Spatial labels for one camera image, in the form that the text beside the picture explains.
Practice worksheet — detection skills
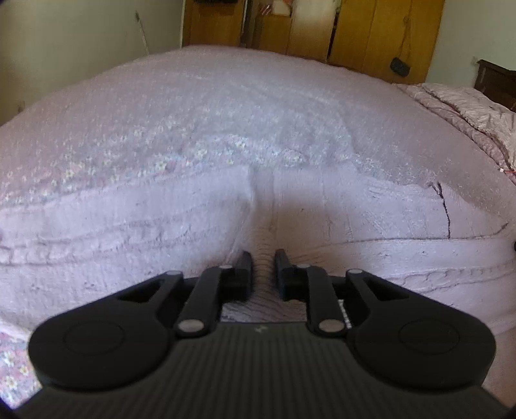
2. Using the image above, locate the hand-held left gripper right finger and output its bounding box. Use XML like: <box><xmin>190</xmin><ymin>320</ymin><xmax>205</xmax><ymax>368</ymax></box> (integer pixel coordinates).
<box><xmin>274</xmin><ymin>249</ymin><xmax>404</xmax><ymax>338</ymax></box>

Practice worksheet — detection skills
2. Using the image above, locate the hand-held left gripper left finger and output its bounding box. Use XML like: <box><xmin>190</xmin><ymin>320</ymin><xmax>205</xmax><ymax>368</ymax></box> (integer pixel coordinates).
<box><xmin>117</xmin><ymin>250</ymin><xmax>254</xmax><ymax>338</ymax></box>

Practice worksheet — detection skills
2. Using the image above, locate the pink knit garment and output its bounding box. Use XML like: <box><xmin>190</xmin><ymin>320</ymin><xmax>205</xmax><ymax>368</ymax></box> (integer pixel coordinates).
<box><xmin>0</xmin><ymin>164</ymin><xmax>516</xmax><ymax>336</ymax></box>

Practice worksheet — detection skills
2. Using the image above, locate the pink floral bedspread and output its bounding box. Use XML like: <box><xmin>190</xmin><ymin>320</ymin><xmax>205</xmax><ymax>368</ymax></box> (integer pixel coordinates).
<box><xmin>0</xmin><ymin>44</ymin><xmax>516</xmax><ymax>408</ymax></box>

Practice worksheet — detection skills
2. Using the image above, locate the pink quilted blanket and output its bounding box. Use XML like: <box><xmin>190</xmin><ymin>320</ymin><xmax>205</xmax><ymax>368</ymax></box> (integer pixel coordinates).
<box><xmin>397</xmin><ymin>83</ymin><xmax>516</xmax><ymax>180</ymax></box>

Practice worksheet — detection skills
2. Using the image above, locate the wooden wardrobe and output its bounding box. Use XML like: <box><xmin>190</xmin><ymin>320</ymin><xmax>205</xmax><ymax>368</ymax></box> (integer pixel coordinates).
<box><xmin>181</xmin><ymin>0</ymin><xmax>446</xmax><ymax>84</ymax></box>

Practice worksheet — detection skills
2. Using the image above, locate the dark wooden headboard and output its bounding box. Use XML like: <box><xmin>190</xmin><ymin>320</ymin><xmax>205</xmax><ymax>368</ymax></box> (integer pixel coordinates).
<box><xmin>475</xmin><ymin>60</ymin><xmax>516</xmax><ymax>114</ymax></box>

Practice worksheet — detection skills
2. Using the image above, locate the thin stick on wall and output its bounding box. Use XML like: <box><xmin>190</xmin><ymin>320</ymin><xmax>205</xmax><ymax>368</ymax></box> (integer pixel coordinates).
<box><xmin>134</xmin><ymin>11</ymin><xmax>151</xmax><ymax>55</ymax></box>

